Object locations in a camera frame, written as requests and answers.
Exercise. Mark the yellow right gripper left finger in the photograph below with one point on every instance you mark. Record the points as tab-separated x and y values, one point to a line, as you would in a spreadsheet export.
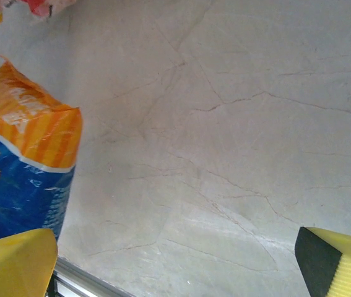
11	266

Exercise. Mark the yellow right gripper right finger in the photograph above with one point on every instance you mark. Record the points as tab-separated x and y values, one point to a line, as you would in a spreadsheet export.
339	266

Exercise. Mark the blue and orange pasta bag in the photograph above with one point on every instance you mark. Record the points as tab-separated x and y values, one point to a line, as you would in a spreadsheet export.
29	161

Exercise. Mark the red short pasta bag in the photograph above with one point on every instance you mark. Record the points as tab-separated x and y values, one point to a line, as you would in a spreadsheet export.
43	7

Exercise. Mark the aluminium frame rail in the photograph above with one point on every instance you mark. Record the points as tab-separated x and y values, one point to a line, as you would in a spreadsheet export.
82	281

